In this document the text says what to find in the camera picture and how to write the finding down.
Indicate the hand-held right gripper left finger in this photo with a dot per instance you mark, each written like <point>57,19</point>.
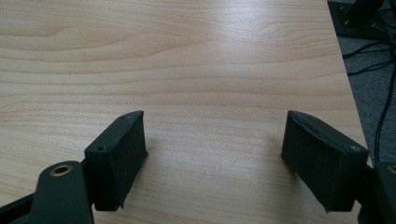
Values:
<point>115,161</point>

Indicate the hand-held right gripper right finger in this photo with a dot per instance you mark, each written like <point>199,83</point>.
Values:
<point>323,158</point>

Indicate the black stand base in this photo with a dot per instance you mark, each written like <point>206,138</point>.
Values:
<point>355,18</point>

